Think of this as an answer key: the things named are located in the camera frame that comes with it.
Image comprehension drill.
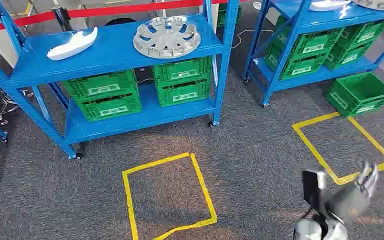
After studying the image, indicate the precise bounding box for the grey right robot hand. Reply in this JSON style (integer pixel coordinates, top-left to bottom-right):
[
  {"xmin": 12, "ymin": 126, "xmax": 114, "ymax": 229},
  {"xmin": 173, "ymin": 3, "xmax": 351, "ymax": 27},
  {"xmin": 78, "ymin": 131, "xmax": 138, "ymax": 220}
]
[{"xmin": 324, "ymin": 161, "xmax": 380, "ymax": 223}]

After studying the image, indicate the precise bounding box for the silver wheel hubcap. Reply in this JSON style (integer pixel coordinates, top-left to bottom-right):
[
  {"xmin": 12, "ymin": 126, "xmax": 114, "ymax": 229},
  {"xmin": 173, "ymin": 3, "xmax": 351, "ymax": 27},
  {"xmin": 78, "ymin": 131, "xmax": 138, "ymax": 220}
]
[
  {"xmin": 132, "ymin": 15, "xmax": 202, "ymax": 60},
  {"xmin": 352, "ymin": 0, "xmax": 384, "ymax": 11}
]

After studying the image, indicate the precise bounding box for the yellow floor tape square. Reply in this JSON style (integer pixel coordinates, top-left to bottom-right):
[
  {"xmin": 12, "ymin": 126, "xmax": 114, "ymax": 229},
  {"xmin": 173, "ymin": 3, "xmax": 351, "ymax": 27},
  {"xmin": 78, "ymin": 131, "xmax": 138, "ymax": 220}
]
[
  {"xmin": 291, "ymin": 111, "xmax": 384, "ymax": 186},
  {"xmin": 121, "ymin": 152, "xmax": 219, "ymax": 240}
]

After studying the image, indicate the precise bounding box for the white plastic car part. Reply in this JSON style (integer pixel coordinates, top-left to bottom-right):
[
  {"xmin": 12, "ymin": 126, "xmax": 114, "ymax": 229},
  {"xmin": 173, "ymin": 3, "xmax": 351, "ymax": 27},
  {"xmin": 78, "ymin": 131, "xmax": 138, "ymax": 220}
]
[
  {"xmin": 46, "ymin": 26, "xmax": 99, "ymax": 62},
  {"xmin": 309, "ymin": 0, "xmax": 353, "ymax": 12}
]

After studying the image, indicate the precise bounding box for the black round base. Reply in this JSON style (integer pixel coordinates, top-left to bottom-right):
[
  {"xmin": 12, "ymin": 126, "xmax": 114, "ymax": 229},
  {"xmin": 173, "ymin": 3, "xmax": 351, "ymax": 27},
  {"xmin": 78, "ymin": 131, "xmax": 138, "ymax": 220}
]
[{"xmin": 104, "ymin": 17, "xmax": 138, "ymax": 27}]

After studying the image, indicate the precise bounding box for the red barrier belt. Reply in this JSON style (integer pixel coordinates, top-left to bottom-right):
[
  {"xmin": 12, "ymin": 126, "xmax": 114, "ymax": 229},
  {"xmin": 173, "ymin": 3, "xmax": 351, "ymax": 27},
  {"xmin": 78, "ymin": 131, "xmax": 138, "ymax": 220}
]
[{"xmin": 0, "ymin": 0, "xmax": 246, "ymax": 35}]

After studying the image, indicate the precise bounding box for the black stool with chrome base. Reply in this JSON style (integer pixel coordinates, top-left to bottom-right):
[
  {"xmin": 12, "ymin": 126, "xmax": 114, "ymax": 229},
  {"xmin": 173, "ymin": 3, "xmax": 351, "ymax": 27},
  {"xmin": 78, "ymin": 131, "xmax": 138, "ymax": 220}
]
[{"xmin": 0, "ymin": 88, "xmax": 36, "ymax": 127}]

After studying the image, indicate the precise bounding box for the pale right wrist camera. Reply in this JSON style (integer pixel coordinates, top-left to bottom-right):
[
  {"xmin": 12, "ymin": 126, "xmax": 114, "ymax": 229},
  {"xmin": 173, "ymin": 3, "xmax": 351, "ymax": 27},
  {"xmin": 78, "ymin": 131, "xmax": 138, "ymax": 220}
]
[{"xmin": 302, "ymin": 168, "xmax": 328, "ymax": 213}]

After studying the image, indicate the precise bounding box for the white floor cable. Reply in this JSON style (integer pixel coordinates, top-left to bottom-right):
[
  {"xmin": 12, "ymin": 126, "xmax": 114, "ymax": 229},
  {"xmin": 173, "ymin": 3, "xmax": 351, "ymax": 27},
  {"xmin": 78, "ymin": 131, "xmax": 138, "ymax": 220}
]
[{"xmin": 231, "ymin": 29, "xmax": 275, "ymax": 50}]

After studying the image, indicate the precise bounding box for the black stanchion post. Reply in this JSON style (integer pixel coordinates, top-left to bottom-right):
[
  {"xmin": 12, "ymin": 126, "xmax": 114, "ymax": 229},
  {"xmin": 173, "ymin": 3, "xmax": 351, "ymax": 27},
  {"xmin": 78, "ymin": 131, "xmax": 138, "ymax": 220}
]
[{"xmin": 51, "ymin": 4, "xmax": 75, "ymax": 33}]

